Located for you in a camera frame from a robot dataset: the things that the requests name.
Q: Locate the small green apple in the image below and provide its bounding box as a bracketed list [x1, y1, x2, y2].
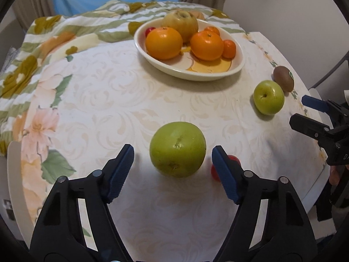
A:
[253, 80, 284, 115]

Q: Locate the large green apple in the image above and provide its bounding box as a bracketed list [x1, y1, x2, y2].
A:
[149, 122, 206, 178]

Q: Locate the person right hand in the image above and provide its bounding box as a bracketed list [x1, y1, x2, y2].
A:
[329, 166, 341, 186]

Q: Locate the brown kiwi with sticker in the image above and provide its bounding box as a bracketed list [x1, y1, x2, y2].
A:
[273, 66, 295, 92]

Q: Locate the red cherry tomato on table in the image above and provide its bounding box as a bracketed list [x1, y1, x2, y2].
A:
[210, 154, 241, 182]

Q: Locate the floral white tablecloth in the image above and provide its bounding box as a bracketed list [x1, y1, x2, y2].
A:
[19, 31, 328, 262]

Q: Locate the small mandarin front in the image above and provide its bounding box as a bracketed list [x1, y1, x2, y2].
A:
[222, 40, 237, 59]

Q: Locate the small mandarin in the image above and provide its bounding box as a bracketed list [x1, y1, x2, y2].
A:
[222, 40, 237, 59]
[204, 26, 220, 36]

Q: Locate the large orange front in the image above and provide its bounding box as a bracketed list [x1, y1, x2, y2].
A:
[190, 31, 224, 61]

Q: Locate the small mandarin back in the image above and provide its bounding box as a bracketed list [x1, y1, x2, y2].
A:
[204, 26, 220, 36]

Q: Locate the white fruit bowl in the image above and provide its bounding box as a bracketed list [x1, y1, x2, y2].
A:
[134, 18, 245, 82]

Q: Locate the yellow-brown pear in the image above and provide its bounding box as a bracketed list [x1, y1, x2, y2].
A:
[161, 10, 198, 43]

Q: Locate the orange left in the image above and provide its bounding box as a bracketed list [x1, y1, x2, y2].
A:
[145, 27, 183, 60]

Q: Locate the striped floral quilt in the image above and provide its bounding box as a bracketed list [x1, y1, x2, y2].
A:
[1, 0, 243, 156]

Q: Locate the red cherry tomato in bowl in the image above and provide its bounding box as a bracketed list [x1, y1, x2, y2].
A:
[145, 27, 156, 37]

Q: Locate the beige curtain left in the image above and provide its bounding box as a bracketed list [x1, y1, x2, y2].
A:
[12, 0, 56, 31]

